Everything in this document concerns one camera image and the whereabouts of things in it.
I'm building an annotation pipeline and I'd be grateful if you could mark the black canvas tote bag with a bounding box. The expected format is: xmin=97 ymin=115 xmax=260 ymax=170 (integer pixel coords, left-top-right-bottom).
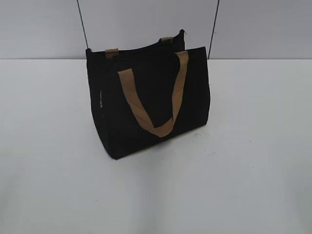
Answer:
xmin=86 ymin=30 xmax=210 ymax=160

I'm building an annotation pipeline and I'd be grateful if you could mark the tan front bag handle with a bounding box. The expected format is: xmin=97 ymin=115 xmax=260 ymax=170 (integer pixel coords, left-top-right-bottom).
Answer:
xmin=118 ymin=51 xmax=189 ymax=137

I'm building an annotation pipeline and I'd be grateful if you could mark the tan bag handle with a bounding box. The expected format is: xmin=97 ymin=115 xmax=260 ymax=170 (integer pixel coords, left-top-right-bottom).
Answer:
xmin=118 ymin=51 xmax=189 ymax=137
xmin=104 ymin=37 xmax=179 ymax=59

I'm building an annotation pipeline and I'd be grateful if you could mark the tan rear bag handle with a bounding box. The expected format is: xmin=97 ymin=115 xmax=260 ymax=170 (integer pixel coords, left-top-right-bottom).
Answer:
xmin=104 ymin=37 xmax=179 ymax=59

